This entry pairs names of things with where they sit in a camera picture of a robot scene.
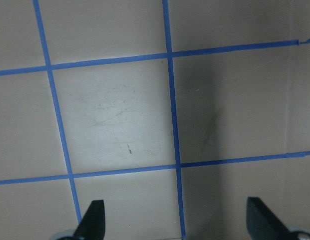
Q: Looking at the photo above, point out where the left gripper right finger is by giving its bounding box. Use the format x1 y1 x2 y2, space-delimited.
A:
246 197 295 240

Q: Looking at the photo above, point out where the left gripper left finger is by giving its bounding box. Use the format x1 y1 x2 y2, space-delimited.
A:
71 200 105 240

